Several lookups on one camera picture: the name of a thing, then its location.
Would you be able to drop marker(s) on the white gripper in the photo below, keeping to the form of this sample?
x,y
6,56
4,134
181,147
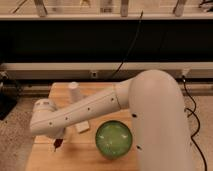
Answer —
x,y
42,125

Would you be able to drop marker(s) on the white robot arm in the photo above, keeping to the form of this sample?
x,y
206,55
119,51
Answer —
x,y
156,104

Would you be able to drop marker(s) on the green ceramic bowl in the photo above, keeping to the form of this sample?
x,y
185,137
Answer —
x,y
113,139

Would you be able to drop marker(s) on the wooden board table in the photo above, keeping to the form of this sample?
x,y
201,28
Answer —
x,y
78,151

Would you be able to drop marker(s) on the white rectangular block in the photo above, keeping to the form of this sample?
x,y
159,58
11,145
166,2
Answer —
x,y
82,127

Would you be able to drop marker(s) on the white plastic cup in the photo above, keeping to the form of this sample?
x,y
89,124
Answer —
x,y
74,92

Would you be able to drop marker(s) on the long white rail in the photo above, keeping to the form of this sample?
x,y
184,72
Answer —
x,y
100,70

